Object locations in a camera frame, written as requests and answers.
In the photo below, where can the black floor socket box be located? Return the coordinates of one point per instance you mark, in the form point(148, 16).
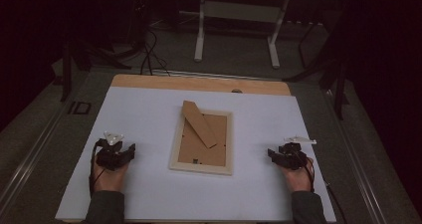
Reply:
point(79, 108)

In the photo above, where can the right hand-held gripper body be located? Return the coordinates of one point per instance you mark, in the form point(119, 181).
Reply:
point(293, 159)

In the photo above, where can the person's left hand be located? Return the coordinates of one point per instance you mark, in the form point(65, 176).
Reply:
point(109, 180)

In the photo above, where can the metal floor rail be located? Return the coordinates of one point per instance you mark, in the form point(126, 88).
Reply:
point(361, 171)
point(30, 157)

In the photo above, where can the black metal stand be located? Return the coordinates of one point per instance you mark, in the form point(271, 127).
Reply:
point(68, 71)
point(338, 84)

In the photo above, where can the white metal desk frame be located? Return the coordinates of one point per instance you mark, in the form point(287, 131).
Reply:
point(242, 11)

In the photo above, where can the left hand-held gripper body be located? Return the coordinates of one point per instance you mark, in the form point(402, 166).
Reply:
point(107, 157)

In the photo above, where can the white table mat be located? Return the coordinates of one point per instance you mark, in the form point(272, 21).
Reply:
point(152, 190)

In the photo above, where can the wooden picture frame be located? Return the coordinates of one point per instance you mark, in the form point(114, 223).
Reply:
point(202, 141)

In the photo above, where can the person's right hand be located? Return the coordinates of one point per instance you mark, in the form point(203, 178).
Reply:
point(298, 180)

